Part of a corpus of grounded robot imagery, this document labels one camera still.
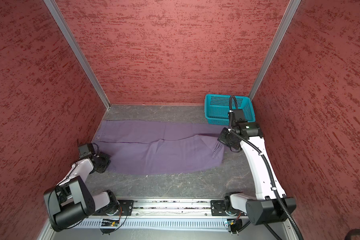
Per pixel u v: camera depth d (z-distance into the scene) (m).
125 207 0.71
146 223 0.74
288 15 0.74
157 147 0.94
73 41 0.83
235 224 0.70
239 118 0.55
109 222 0.73
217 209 0.74
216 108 1.07
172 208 0.76
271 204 0.37
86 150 0.68
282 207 0.36
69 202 0.44
